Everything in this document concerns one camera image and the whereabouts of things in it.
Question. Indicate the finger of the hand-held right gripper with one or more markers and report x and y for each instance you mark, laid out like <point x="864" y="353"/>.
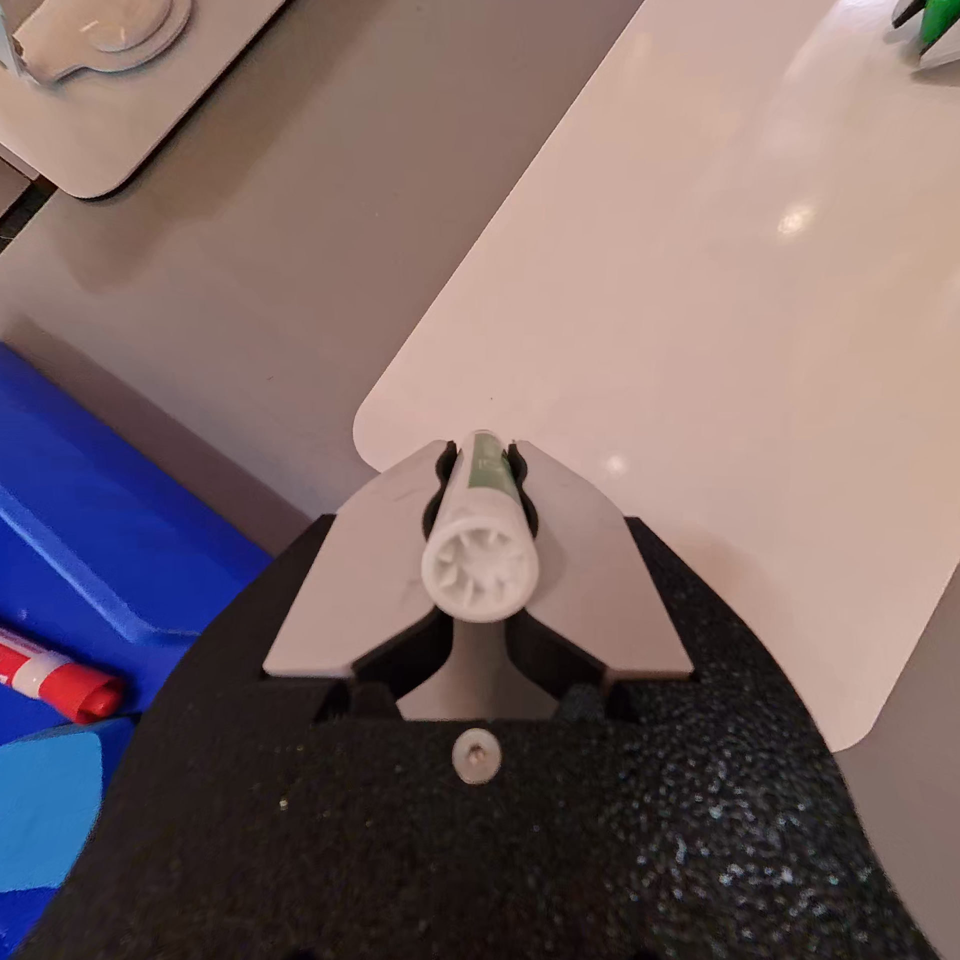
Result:
<point x="907" y="11"/>
<point x="941" y="58"/>

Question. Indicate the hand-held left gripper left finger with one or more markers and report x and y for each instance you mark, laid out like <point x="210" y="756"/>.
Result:
<point x="352" y="592"/>

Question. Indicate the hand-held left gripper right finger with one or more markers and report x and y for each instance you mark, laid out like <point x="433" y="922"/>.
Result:
<point x="607" y="592"/>

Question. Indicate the green marker cap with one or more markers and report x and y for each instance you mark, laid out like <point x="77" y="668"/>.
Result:
<point x="937" y="19"/>

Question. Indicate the blue plastic bin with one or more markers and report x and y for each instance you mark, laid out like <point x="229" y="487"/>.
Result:
<point x="90" y="525"/>

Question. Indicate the red marker cap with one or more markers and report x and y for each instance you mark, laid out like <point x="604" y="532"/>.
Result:
<point x="97" y="694"/>

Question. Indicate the white whiteboard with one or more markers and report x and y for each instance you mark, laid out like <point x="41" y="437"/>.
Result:
<point x="712" y="300"/>

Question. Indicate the red dry-erase marker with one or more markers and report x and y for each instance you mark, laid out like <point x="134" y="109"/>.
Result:
<point x="34" y="664"/>

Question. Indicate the blue foam eraser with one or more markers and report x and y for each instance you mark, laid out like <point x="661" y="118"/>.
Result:
<point x="45" y="810"/>

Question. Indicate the wooden sign stand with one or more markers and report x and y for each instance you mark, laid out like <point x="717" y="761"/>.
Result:
<point x="112" y="112"/>

